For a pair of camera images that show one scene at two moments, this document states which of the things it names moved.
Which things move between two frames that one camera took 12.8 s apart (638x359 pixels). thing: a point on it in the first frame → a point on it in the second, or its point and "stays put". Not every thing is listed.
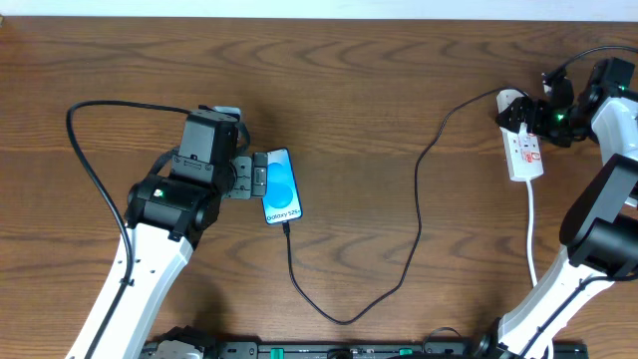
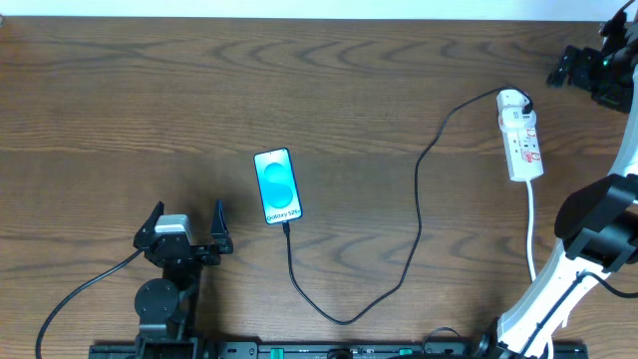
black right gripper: (528, 116) → (584, 66)
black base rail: (358, 350) stays put
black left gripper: (244, 177) → (197, 251)
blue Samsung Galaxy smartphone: (281, 199) stays put
